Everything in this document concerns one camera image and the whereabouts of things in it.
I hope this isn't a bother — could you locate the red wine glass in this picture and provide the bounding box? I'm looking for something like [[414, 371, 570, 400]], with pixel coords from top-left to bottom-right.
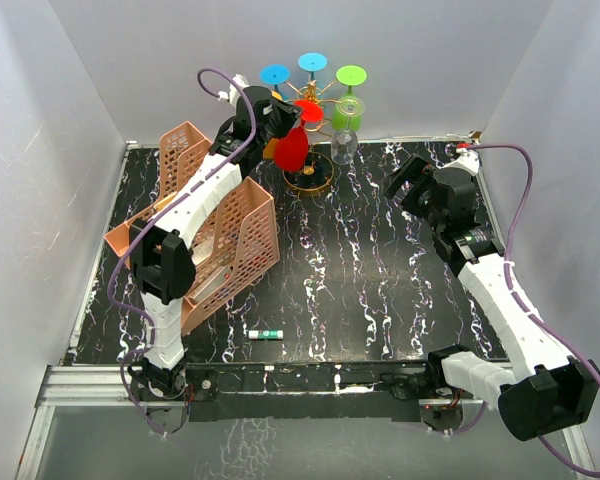
[[273, 100, 324, 172]]

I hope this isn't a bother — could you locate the yellow wine glass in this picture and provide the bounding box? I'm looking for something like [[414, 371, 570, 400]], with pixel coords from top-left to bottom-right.
[[263, 90, 282, 160]]

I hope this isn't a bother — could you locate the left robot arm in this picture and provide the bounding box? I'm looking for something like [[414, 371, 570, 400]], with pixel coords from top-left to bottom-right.
[[128, 86, 302, 399]]

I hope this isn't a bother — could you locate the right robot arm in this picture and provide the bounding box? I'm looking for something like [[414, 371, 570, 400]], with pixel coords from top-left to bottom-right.
[[383, 148, 599, 441]]

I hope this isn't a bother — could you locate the blue wine glass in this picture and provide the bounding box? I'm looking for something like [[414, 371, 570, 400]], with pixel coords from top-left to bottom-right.
[[259, 64, 290, 100]]

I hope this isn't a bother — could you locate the cyan wine glass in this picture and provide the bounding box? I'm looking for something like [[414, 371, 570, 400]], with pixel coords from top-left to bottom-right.
[[297, 52, 328, 82]]

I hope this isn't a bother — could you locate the green wine glass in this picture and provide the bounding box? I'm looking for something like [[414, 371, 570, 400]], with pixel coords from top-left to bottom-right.
[[331, 65, 367, 132]]

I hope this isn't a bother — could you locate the clear wine glass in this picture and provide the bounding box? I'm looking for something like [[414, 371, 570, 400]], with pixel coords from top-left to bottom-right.
[[330, 97, 367, 166]]

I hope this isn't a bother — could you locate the pink plastic file organizer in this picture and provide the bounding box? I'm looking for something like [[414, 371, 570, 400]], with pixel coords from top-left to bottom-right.
[[105, 122, 280, 335]]

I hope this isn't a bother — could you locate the silver box in organizer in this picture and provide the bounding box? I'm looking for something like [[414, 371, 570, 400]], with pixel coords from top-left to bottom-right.
[[191, 266, 232, 303]]

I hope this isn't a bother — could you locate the green white glue stick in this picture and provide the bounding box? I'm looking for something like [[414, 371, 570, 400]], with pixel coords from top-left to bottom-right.
[[248, 330, 284, 340]]

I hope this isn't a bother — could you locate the gold wire glass rack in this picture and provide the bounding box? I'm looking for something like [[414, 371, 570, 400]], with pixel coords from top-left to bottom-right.
[[283, 72, 337, 195]]

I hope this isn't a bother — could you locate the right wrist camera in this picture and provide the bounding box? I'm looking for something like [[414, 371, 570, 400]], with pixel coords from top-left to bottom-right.
[[449, 143, 480, 177]]

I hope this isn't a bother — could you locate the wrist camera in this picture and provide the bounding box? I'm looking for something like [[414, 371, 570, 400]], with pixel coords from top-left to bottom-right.
[[218, 74, 249, 107], [449, 143, 480, 177]]

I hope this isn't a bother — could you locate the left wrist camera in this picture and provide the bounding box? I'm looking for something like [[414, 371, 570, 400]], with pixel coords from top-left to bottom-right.
[[218, 74, 249, 107]]

